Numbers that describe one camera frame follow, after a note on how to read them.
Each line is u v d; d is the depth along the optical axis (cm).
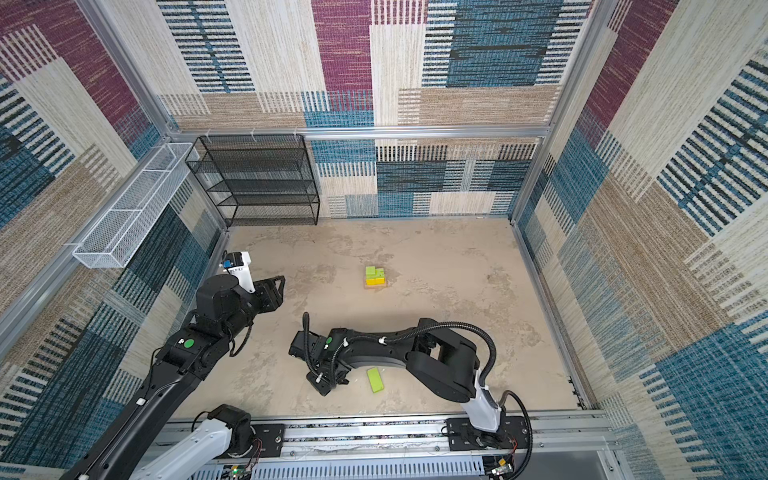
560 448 77
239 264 64
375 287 101
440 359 50
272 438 74
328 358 59
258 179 109
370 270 97
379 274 97
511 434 74
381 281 99
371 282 101
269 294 65
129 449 42
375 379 83
